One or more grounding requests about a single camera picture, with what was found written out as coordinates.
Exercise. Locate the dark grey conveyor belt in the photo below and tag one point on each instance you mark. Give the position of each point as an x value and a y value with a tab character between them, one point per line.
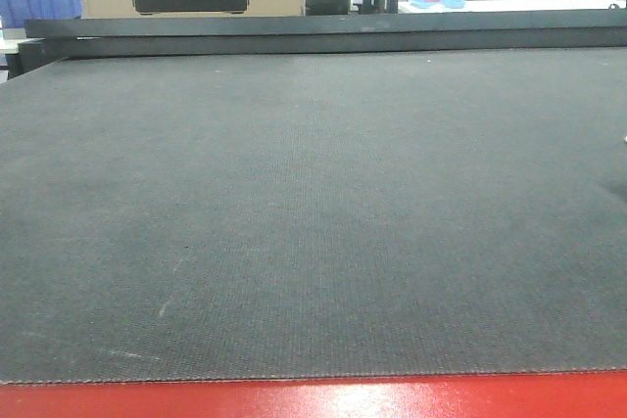
307	216

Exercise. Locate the white background table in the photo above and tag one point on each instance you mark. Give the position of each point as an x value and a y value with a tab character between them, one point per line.
493	6

